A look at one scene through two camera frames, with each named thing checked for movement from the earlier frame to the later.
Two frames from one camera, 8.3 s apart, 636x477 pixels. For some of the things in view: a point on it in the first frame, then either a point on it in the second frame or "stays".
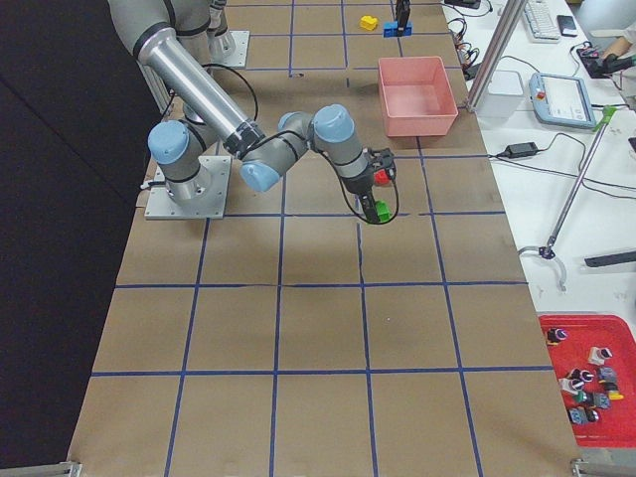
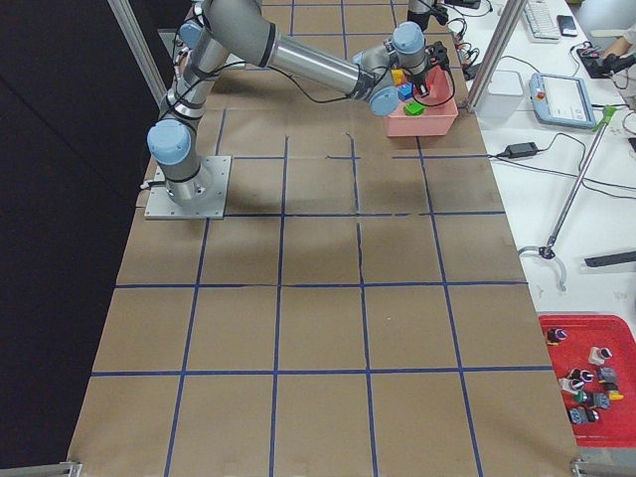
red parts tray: (615, 426) stays
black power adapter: (519, 150) stays
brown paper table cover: (294, 337) stays
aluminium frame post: (509, 20) stays
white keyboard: (541, 25) stays
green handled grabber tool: (548, 251) stays
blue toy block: (391, 30) to (405, 91)
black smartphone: (566, 22) stays
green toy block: (384, 211) to (413, 108)
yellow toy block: (368, 22) to (398, 77)
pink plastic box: (416, 95) stays
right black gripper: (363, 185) to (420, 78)
